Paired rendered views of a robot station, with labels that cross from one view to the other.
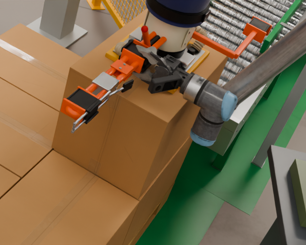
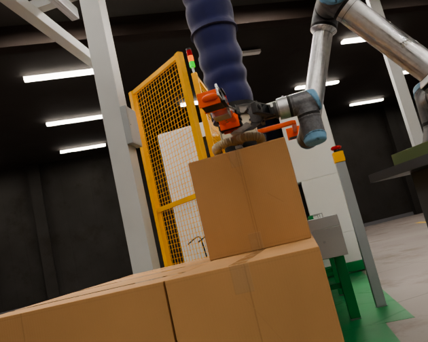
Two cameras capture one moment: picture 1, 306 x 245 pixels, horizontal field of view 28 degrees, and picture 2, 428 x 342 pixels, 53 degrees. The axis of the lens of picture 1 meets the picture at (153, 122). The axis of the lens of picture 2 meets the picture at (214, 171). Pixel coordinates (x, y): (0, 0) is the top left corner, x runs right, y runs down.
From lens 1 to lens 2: 1.65 m
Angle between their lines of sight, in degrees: 49
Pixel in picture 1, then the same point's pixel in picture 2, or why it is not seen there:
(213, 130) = (318, 117)
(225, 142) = (340, 239)
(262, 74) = (316, 81)
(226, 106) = (312, 91)
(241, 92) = not seen: hidden behind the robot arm
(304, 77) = (352, 203)
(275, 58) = (316, 64)
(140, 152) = (282, 184)
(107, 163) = (264, 226)
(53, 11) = not seen: hidden behind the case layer
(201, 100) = (293, 101)
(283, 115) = (363, 244)
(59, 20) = not seen: hidden behind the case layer
